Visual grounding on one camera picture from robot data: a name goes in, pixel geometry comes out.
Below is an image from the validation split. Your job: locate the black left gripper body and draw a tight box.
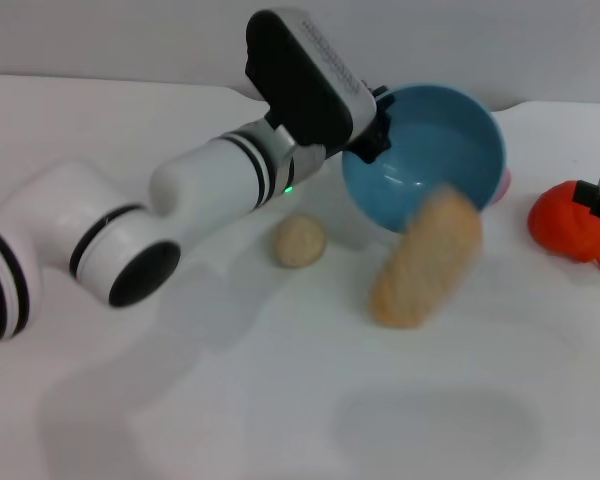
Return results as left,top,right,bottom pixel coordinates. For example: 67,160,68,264
347,84,397,164

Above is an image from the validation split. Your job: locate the black grey left wrist camera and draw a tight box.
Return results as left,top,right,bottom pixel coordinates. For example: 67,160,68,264
244,7,379,157

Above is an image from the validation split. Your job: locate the blue ceramic bowl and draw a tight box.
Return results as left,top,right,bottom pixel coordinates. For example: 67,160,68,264
340,83,508,235

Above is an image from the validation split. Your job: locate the beige toast bread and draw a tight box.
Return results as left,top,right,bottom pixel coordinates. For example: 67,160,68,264
369,185,484,330

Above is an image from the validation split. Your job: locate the pink peach toy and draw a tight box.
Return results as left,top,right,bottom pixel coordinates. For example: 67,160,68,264
493,168,513,202

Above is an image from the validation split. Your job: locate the round beige bun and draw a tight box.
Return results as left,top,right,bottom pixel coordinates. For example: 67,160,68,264
272,214,328,269

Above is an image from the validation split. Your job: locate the red bell pepper toy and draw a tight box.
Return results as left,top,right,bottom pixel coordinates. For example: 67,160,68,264
527,180,600,275

